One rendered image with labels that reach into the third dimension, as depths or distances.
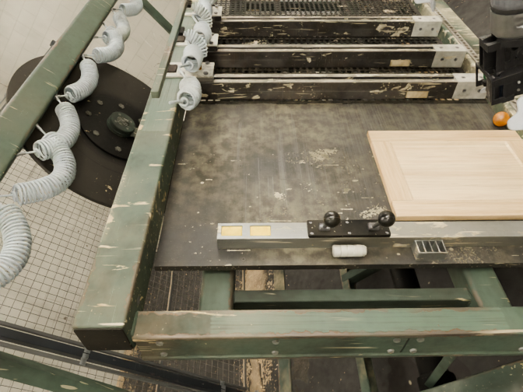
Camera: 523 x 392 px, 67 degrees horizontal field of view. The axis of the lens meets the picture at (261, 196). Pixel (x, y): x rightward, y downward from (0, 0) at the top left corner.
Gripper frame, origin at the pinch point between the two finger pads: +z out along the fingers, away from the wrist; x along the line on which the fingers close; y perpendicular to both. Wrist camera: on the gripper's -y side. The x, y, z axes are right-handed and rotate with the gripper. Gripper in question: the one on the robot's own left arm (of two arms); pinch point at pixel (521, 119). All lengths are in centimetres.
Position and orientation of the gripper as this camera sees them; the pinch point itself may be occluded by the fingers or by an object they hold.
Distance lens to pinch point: 94.3
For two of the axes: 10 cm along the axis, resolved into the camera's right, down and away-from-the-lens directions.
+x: 0.2, 7.0, -7.1
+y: -9.3, 2.8, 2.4
